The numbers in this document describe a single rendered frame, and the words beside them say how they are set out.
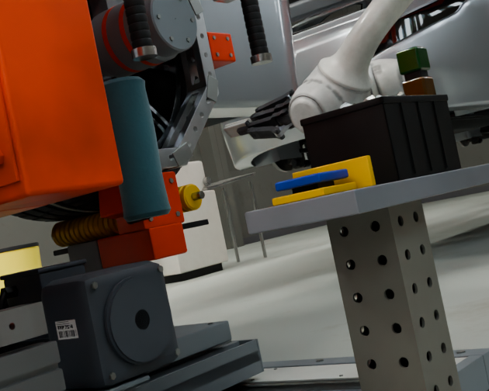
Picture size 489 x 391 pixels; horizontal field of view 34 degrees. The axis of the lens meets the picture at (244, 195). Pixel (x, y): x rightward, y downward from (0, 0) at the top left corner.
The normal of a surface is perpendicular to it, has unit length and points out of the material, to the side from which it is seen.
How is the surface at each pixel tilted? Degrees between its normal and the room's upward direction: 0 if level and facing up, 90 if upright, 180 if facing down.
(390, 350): 90
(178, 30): 90
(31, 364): 90
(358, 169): 90
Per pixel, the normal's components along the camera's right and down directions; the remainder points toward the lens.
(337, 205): -0.61, 0.11
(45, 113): 0.77, -0.18
